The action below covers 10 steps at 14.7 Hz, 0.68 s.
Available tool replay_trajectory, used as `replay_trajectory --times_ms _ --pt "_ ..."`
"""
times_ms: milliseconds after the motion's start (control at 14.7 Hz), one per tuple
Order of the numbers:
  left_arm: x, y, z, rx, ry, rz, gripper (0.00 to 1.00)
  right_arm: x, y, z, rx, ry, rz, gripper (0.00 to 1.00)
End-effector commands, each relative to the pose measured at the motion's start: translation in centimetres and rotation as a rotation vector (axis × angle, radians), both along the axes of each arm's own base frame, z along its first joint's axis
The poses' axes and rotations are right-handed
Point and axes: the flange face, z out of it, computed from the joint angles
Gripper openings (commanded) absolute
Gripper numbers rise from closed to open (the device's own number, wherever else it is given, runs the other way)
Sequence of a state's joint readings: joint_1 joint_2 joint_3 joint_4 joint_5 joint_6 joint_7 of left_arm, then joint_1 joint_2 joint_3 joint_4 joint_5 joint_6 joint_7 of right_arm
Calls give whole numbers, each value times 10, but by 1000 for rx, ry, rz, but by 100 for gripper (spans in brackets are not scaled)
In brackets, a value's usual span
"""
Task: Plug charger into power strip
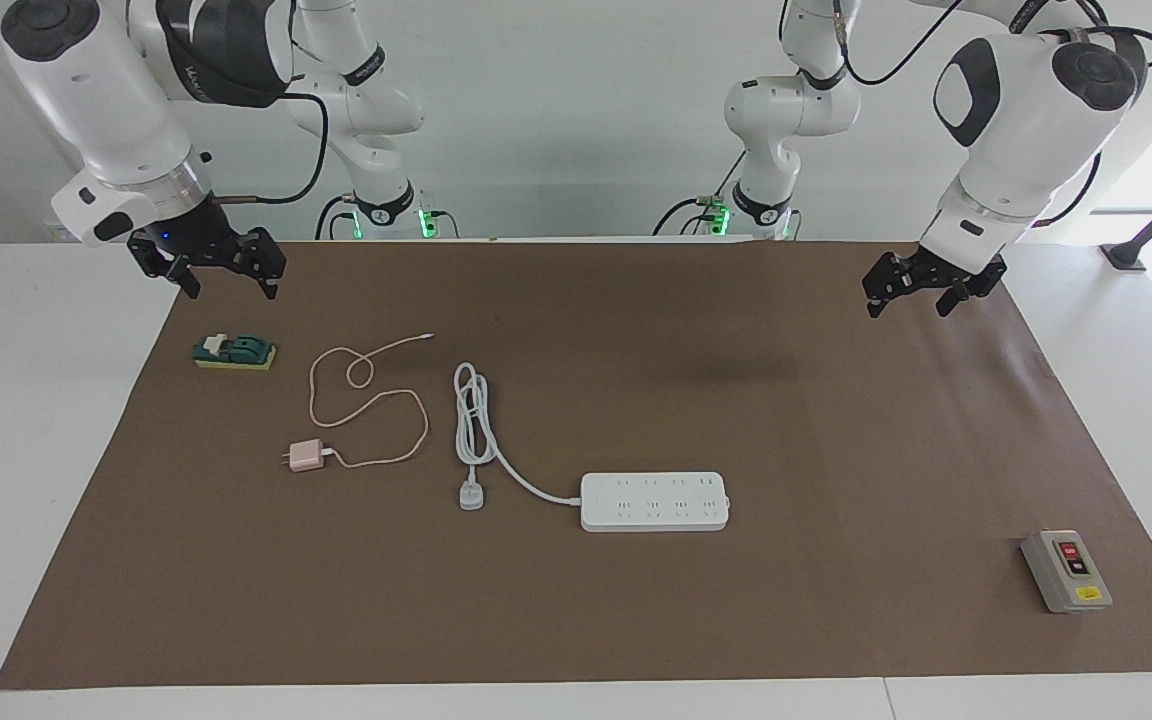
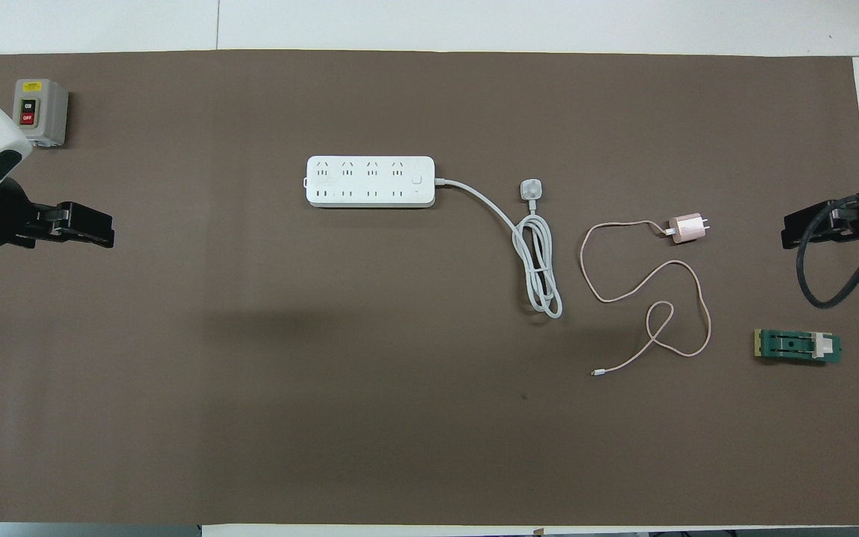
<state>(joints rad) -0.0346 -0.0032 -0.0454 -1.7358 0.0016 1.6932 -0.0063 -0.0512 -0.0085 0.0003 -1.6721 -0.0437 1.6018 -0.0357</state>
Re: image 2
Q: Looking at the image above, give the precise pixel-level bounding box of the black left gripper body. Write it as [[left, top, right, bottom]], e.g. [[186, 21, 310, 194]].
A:
[[0, 179, 69, 251]]

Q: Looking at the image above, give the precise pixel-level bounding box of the pink charger adapter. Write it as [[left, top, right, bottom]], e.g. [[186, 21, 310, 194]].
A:
[[667, 213, 712, 245]]

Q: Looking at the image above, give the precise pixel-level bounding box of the pink charging cable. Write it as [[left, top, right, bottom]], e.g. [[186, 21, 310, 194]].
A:
[[579, 220, 712, 376]]

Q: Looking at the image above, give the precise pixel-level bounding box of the white power strip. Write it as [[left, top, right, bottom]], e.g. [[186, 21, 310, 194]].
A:
[[305, 155, 436, 209]]

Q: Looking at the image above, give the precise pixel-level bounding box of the green circuit board module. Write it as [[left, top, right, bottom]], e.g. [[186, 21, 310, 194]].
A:
[[754, 328, 843, 366]]

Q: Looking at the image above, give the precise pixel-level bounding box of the brown table mat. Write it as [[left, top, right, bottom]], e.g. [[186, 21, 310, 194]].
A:
[[0, 49, 859, 527]]

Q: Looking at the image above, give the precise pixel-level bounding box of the grey on-off switch box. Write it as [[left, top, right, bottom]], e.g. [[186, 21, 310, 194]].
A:
[[12, 78, 70, 148]]

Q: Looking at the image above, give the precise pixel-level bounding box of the white power cord with plug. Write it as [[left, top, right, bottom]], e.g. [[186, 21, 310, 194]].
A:
[[433, 177, 564, 320]]

